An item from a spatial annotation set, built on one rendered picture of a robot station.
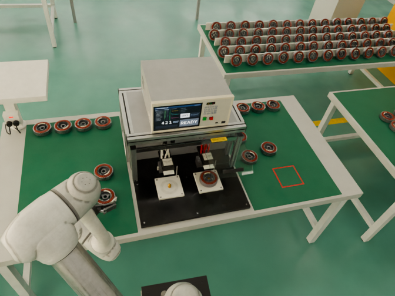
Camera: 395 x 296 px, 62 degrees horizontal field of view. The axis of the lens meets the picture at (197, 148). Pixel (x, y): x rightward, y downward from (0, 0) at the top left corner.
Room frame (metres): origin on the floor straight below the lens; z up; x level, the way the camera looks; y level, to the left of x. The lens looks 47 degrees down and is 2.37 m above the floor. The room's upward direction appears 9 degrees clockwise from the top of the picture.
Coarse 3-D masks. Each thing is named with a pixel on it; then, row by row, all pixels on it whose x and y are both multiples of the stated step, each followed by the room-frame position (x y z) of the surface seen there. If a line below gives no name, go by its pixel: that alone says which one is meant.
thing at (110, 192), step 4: (104, 188) 1.05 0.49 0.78; (104, 192) 1.03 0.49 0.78; (108, 192) 1.03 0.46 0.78; (112, 192) 1.03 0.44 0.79; (100, 196) 1.01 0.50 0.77; (104, 196) 1.01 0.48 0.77; (108, 196) 1.02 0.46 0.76; (112, 196) 1.01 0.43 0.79; (100, 200) 0.97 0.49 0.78; (104, 200) 0.99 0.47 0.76; (108, 200) 0.98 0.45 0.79
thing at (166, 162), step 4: (164, 152) 1.30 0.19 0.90; (164, 156) 1.26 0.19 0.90; (160, 160) 1.23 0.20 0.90; (164, 160) 1.21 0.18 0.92; (168, 160) 1.22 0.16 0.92; (172, 160) 1.22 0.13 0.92; (164, 164) 1.18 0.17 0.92; (168, 164) 1.19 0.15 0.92; (172, 164) 1.19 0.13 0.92; (164, 168) 1.17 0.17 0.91; (168, 168) 1.18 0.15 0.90; (172, 168) 1.19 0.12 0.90; (164, 172) 1.16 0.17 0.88; (168, 172) 1.16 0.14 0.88; (172, 172) 1.17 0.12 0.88
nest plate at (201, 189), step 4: (200, 172) 1.28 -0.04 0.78; (196, 176) 1.24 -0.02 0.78; (196, 180) 1.21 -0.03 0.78; (196, 184) 1.19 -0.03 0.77; (200, 184) 1.19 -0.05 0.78; (216, 184) 1.20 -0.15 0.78; (220, 184) 1.21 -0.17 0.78; (200, 188) 1.16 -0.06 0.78; (204, 188) 1.16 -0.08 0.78; (208, 188) 1.17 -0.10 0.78; (212, 188) 1.17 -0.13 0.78; (216, 188) 1.18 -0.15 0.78; (220, 188) 1.18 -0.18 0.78; (200, 192) 1.13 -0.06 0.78; (204, 192) 1.14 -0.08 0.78
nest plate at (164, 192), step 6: (156, 180) 1.17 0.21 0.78; (162, 180) 1.17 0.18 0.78; (168, 180) 1.18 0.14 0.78; (174, 180) 1.19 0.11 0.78; (156, 186) 1.12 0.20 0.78; (162, 186) 1.13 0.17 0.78; (174, 186) 1.14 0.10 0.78; (180, 186) 1.15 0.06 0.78; (162, 192) 1.09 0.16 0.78; (168, 192) 1.10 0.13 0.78; (174, 192) 1.10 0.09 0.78; (180, 192) 1.11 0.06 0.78; (162, 198) 1.05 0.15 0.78; (168, 198) 1.06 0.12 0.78
